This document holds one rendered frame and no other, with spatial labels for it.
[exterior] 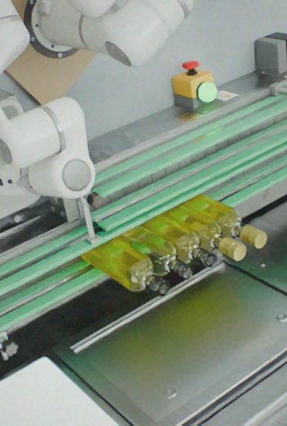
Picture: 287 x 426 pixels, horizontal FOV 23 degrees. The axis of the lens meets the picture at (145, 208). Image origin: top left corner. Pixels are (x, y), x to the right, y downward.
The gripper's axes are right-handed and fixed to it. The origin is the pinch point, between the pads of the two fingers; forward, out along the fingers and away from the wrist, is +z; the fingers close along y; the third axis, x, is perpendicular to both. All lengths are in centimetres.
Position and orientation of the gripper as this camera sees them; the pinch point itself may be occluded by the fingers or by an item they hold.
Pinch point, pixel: (7, 170)
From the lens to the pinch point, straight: 133.1
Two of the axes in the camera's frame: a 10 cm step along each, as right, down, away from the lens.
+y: 7.9, -3.8, 4.8
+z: -5.4, -0.7, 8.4
